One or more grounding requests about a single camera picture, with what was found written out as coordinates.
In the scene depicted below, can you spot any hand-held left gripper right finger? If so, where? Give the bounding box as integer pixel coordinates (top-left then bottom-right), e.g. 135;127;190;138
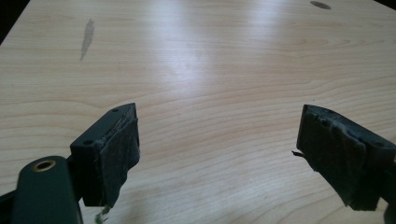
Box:
291;104;396;212

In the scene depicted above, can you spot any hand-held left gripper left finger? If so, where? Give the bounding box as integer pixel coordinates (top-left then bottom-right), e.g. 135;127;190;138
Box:
69;103;141;208

